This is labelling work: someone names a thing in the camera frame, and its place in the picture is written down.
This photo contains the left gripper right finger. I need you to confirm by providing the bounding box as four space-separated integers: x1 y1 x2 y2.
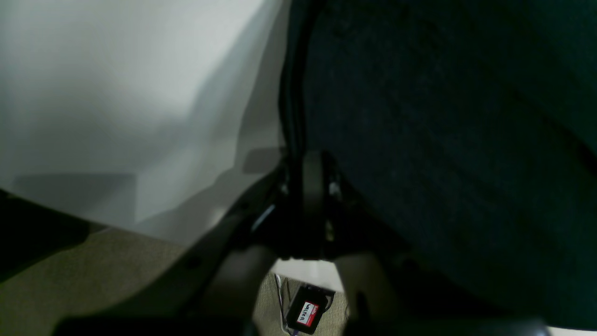
301 152 549 336

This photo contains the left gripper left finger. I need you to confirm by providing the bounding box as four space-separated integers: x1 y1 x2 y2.
56 163 288 336

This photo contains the black T-shirt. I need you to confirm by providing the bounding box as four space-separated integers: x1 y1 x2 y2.
281 0 597 330

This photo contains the black labelled device on floor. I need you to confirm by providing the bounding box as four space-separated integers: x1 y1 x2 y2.
284 283 336 336

